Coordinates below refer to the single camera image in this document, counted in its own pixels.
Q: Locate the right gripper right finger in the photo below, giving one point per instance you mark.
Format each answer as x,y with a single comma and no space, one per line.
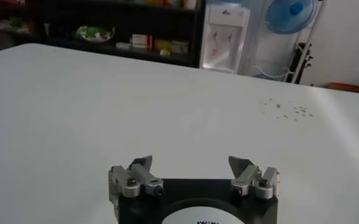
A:
249,179

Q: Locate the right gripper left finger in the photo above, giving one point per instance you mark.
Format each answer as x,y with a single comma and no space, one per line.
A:
136,179

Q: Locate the black tripod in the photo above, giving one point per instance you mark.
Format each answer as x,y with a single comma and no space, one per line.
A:
295,65

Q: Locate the small green medicine box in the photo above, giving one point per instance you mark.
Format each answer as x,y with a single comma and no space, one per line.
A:
165,52

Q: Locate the flat white medicine box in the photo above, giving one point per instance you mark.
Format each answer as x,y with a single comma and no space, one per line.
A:
123,46

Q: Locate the open brown cardboard box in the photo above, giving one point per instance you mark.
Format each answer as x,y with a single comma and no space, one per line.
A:
350,87

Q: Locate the green yellow medicine box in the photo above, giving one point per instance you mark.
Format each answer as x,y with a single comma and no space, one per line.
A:
163,45

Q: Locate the red white medicine box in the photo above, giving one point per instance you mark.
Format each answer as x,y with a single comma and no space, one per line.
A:
141,41

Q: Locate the white water dispenser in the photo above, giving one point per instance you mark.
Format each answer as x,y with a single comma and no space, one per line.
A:
225,39

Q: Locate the green white plastic bag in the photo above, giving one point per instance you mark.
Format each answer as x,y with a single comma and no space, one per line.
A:
94,33

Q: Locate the black shelving unit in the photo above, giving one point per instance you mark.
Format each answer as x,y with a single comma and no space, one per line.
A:
136,18

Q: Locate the white metal jug rack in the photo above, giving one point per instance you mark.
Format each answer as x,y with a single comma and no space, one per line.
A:
313,29

